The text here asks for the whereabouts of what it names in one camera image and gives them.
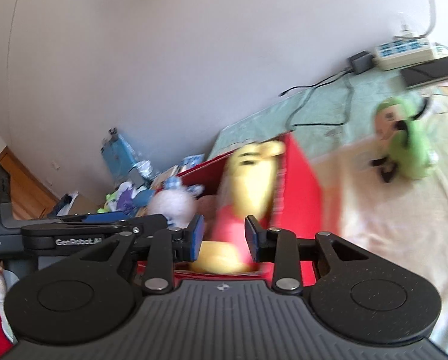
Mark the blue paper bag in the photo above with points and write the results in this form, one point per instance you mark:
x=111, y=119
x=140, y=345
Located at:
x=119, y=157

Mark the black smartphone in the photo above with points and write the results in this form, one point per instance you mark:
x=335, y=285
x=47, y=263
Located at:
x=430, y=71

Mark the white power strip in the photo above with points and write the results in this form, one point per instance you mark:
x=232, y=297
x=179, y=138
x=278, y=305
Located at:
x=400, y=54

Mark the yellow tiger plush toy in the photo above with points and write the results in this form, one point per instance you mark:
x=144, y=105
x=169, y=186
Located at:
x=246, y=195

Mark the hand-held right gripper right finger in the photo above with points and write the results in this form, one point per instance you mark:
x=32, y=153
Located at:
x=251, y=234

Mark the white charger plug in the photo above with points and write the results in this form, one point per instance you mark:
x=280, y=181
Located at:
x=405, y=30

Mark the green plush toy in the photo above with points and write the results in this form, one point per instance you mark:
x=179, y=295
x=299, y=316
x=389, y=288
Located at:
x=411, y=146

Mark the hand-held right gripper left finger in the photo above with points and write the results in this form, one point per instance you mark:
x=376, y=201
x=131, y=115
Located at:
x=197, y=234

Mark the orange book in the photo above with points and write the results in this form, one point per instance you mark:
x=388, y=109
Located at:
x=166, y=180

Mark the blue plaid packet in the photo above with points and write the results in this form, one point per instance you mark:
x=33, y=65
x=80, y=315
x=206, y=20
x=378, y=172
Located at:
x=192, y=161

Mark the white plush toy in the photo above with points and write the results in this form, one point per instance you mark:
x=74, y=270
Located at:
x=171, y=206

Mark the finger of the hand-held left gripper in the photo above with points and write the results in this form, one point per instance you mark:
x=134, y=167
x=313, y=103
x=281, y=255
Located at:
x=149, y=223

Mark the red cardboard box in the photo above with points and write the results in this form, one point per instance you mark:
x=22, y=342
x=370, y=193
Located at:
x=303, y=195

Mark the black power adapter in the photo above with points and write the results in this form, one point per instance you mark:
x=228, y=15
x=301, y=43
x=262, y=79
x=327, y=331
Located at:
x=360, y=62

